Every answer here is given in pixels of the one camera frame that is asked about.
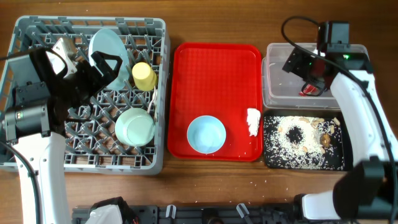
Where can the white plastic fork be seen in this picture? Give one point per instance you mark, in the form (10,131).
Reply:
(152,101)

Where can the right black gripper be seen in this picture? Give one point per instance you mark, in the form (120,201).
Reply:
(295,63)

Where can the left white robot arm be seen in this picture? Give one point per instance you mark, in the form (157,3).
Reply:
(35,125)

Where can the red plastic tray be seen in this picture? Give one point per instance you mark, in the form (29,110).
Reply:
(220,80)

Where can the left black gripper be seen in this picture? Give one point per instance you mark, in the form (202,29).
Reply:
(97,83)

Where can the yellow plastic cup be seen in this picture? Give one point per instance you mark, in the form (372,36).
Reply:
(144,77)

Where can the light green bowl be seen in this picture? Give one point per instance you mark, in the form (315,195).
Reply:
(135,127)

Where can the small blue food bowl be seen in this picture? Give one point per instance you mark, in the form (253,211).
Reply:
(206,134)

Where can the grey dishwasher rack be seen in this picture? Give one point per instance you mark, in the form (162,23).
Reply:
(91,143)

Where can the spilled rice and food scraps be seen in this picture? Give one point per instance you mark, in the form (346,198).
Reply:
(304,143)

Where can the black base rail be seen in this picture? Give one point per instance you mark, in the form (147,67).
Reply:
(241,213)

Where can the light blue plate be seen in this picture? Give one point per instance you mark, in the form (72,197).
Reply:
(107,41)

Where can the white napkin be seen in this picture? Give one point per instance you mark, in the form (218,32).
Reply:
(253,120)

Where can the red snack wrapper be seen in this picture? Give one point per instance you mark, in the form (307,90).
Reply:
(309,90)

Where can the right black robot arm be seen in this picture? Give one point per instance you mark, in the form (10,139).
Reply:
(369,190)

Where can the clear plastic bin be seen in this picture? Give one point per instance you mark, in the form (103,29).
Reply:
(282,90)

